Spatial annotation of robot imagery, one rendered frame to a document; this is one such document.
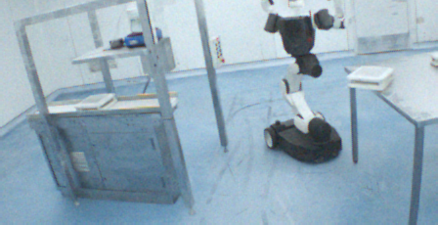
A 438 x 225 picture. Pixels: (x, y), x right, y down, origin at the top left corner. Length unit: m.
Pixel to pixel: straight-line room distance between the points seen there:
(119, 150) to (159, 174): 0.36
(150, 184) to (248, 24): 3.79
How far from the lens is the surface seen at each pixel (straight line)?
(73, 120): 3.05
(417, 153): 2.13
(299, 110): 3.38
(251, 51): 6.27
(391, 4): 6.39
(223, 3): 6.18
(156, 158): 2.86
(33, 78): 3.08
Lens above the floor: 1.66
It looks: 19 degrees down
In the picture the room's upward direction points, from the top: 10 degrees counter-clockwise
